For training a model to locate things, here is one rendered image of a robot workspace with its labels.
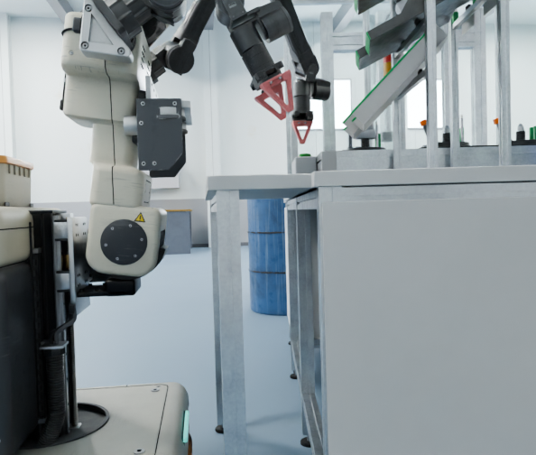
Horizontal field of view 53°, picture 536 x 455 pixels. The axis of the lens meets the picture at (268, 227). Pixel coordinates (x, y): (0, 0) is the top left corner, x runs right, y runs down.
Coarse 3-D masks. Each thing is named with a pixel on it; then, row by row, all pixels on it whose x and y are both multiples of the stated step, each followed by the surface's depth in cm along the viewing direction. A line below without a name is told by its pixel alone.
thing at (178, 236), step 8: (168, 216) 1024; (176, 216) 1026; (184, 216) 1028; (168, 224) 1024; (176, 224) 1026; (184, 224) 1028; (168, 232) 1025; (176, 232) 1027; (184, 232) 1029; (168, 240) 1025; (176, 240) 1027; (184, 240) 1029; (168, 248) 1026; (176, 248) 1027; (184, 248) 1029
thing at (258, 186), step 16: (208, 176) 105; (224, 176) 105; (240, 176) 106; (256, 176) 106; (272, 176) 106; (288, 176) 107; (304, 176) 107; (208, 192) 118; (240, 192) 123; (256, 192) 126; (272, 192) 130; (288, 192) 133
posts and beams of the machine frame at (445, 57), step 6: (444, 30) 253; (444, 42) 254; (444, 48) 254; (444, 54) 254; (444, 60) 254; (444, 66) 254; (444, 72) 254; (444, 78) 255; (444, 84) 255; (444, 90) 255; (444, 96) 255; (444, 102) 256; (444, 108) 256; (444, 114) 256; (444, 120) 256; (444, 126) 257
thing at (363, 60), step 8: (448, 16) 146; (440, 24) 150; (400, 40) 145; (360, 48) 144; (384, 48) 146; (392, 48) 149; (360, 56) 144; (368, 56) 146; (376, 56) 150; (384, 56) 154; (360, 64) 150; (368, 64) 154
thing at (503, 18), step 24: (432, 0) 123; (504, 0) 124; (432, 24) 123; (504, 24) 124; (432, 48) 124; (456, 48) 156; (504, 48) 124; (432, 72) 124; (456, 72) 156; (504, 72) 124; (432, 96) 124; (456, 96) 156; (504, 96) 124; (432, 120) 124; (456, 120) 157; (504, 120) 124; (432, 144) 124; (456, 144) 157; (504, 144) 124
